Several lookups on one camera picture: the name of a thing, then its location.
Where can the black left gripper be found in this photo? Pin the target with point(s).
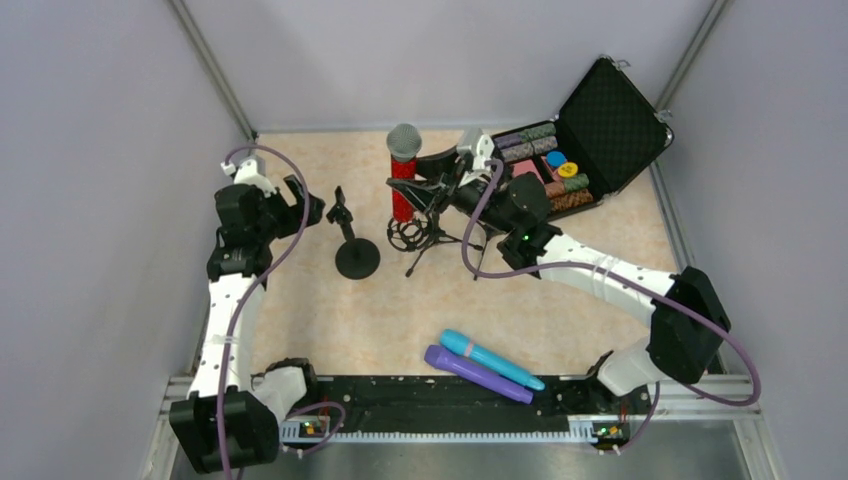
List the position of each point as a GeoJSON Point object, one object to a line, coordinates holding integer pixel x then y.
{"type": "Point", "coordinates": [291, 201]}

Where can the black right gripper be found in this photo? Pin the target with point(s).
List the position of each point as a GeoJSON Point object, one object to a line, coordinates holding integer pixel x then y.
{"type": "Point", "coordinates": [441, 183]}

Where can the shock mount tripod stand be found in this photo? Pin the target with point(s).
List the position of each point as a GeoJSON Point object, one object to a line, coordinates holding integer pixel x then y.
{"type": "Point", "coordinates": [420, 234]}

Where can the red glitter microphone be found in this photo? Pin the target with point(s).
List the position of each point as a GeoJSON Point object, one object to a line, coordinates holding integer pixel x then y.
{"type": "Point", "coordinates": [403, 143]}

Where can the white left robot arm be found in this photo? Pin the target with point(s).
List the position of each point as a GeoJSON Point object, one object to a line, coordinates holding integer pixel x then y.
{"type": "Point", "coordinates": [225, 422]}

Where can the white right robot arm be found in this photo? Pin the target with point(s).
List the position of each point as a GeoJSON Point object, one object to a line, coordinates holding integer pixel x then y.
{"type": "Point", "coordinates": [685, 318]}

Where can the black tripod mic stand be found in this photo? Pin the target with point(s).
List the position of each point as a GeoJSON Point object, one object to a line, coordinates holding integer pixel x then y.
{"type": "Point", "coordinates": [489, 235]}

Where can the black round base stand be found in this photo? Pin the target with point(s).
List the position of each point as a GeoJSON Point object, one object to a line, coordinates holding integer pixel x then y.
{"type": "Point", "coordinates": [357, 258]}

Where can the red playing card deck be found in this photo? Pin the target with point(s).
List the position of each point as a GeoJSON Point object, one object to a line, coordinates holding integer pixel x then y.
{"type": "Point", "coordinates": [526, 166]}

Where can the purple chip stack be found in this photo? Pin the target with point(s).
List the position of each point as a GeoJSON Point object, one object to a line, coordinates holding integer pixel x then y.
{"type": "Point", "coordinates": [508, 141]}

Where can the red white chip stack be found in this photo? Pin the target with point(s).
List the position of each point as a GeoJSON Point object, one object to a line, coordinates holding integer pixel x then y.
{"type": "Point", "coordinates": [555, 189]}

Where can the blue round dealer chip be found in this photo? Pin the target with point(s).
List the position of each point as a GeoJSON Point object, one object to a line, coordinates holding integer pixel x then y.
{"type": "Point", "coordinates": [555, 159]}

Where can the yellow round dealer chip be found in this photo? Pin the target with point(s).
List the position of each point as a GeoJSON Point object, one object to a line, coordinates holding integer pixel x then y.
{"type": "Point", "coordinates": [568, 170]}

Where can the green chip stack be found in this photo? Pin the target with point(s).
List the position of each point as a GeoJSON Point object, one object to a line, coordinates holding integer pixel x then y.
{"type": "Point", "coordinates": [576, 183]}

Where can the orange black chip stack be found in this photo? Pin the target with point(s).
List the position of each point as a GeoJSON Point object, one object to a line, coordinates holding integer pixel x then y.
{"type": "Point", "coordinates": [571, 200]}

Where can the cyan toy microphone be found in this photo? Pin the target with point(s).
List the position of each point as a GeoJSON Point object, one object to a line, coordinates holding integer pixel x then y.
{"type": "Point", "coordinates": [460, 344]}

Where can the black poker chip case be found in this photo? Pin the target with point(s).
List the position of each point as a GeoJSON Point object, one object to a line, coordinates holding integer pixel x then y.
{"type": "Point", "coordinates": [609, 129]}

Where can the purple toy microphone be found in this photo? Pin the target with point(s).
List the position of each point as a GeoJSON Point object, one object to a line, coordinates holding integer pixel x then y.
{"type": "Point", "coordinates": [442, 359]}

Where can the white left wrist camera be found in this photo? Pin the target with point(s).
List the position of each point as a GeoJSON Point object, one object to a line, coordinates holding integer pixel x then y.
{"type": "Point", "coordinates": [250, 171]}

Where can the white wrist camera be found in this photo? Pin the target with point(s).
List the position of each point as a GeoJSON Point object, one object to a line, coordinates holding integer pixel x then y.
{"type": "Point", "coordinates": [474, 148]}
{"type": "Point", "coordinates": [250, 171]}

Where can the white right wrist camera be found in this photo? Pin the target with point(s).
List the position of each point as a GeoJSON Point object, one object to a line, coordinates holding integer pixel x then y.
{"type": "Point", "coordinates": [474, 148]}

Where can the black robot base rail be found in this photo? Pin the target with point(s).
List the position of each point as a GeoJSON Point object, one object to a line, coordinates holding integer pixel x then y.
{"type": "Point", "coordinates": [431, 407]}

